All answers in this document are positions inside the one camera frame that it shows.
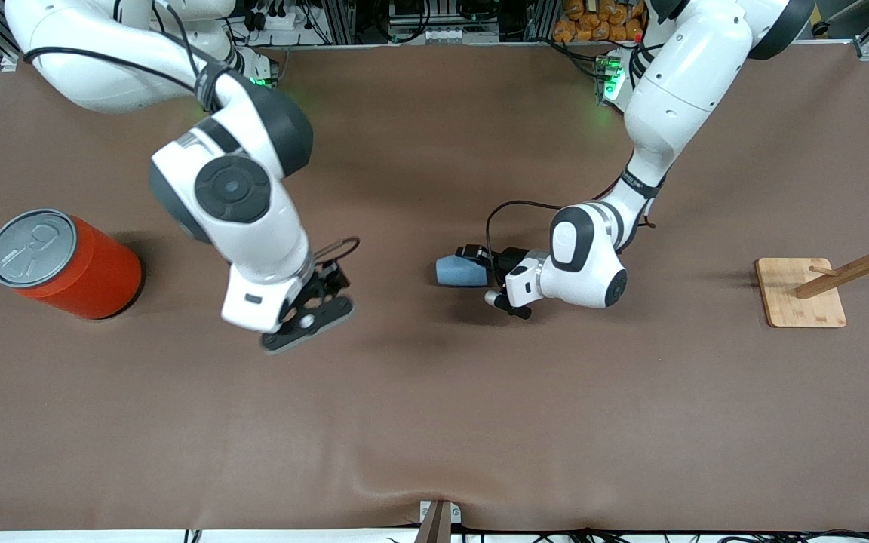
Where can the white connector block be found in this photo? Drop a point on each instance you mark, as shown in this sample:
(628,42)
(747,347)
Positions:
(449,35)

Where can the brown table mat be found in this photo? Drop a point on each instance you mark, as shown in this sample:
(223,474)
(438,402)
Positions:
(434,415)

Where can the black electronics box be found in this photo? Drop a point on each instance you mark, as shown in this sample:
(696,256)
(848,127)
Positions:
(442,11)

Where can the small metal bracket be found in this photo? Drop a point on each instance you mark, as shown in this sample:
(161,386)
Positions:
(425,513)

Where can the orange packaged snacks pile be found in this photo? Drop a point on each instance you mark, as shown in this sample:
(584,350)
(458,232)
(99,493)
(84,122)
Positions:
(593,23)

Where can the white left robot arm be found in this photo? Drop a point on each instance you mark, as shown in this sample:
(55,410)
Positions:
(676,83)

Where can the aluminium frame post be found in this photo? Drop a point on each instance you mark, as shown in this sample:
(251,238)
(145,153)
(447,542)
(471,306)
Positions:
(340,19)
(544,19)

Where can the white power strip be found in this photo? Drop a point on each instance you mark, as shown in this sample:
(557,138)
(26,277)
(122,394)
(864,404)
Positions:
(276,16)

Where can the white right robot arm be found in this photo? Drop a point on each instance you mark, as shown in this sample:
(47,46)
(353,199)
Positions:
(231,188)

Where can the light blue plastic cup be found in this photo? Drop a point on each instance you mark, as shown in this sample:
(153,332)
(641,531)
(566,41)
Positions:
(457,271)

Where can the large orange can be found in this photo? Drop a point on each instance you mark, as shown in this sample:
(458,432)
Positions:
(80,271)

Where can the wooden cup rack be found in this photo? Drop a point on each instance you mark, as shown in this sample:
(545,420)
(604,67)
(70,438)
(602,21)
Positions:
(800,298)

